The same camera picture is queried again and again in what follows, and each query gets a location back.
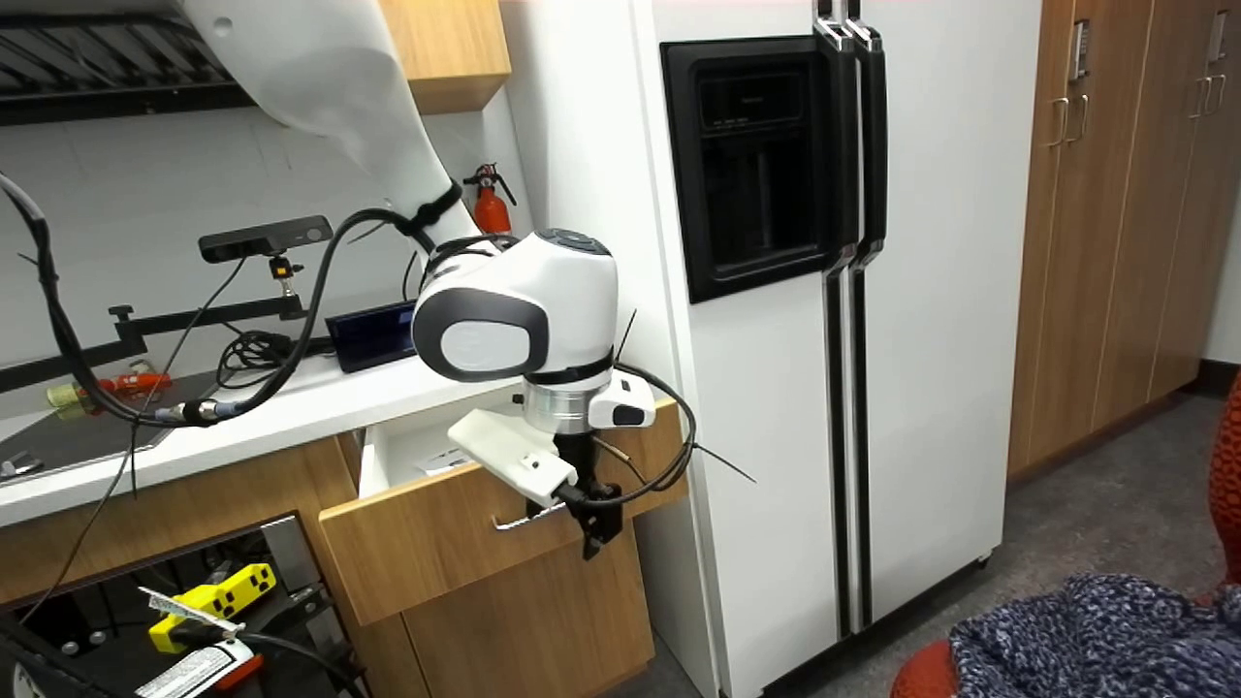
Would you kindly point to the blue knitted blanket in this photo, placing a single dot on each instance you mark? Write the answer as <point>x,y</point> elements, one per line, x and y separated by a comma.
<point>1100,640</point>

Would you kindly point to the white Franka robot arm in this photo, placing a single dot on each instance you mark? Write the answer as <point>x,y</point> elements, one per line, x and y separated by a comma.
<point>518,312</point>

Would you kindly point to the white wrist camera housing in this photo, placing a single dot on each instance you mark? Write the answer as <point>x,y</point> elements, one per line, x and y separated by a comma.
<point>511,452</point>

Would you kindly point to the wooden base cabinet frame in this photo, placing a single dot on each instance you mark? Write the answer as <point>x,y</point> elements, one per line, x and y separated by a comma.
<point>158,504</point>

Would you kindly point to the white power strip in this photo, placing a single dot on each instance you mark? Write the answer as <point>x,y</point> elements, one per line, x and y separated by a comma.
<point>200,670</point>

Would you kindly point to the black bar camera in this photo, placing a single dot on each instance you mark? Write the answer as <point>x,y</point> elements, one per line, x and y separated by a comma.
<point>264,237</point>

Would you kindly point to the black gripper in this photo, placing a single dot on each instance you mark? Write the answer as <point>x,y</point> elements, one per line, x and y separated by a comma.
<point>585,467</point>

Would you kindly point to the black cart table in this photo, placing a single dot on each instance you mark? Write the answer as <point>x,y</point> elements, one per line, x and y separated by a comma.
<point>54,651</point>

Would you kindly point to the black metal bar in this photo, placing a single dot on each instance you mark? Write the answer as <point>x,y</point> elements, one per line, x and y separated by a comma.
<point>180,317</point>

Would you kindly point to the orange office chair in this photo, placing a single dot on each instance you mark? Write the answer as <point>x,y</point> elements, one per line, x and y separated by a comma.
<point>1228,477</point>

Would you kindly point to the tall wooden cabinet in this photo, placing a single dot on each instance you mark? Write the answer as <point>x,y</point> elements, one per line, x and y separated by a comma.
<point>1113,233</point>

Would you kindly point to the wooden cabinet door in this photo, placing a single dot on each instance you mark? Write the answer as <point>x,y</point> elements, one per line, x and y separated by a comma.
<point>529,633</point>

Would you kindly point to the wooden wall cabinet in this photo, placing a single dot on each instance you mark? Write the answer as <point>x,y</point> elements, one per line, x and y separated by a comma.
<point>448,53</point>

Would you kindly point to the black counter mat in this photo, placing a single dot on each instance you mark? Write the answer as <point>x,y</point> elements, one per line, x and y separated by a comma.
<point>54,438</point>

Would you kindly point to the white refrigerator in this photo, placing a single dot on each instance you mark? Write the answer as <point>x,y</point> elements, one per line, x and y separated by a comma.
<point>934,322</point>

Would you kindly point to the black range hood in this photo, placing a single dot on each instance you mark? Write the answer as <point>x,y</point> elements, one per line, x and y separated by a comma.
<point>93,61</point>

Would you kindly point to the yellow power plug block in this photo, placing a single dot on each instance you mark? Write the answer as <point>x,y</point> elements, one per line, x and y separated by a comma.
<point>217,602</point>

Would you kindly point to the grey metal panel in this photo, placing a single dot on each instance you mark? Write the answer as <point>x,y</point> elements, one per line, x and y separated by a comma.
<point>296,567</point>

